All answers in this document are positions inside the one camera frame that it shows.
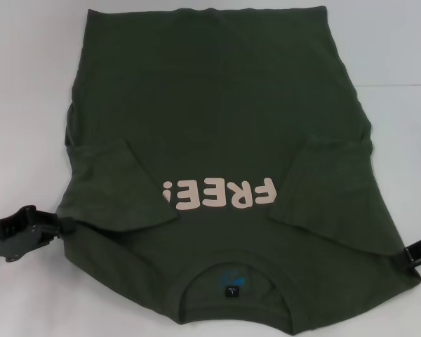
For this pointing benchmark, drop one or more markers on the dark green FREE T-shirt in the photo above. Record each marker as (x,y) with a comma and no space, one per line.
(210,123)

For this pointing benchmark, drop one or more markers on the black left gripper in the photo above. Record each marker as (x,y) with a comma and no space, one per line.
(10,238)

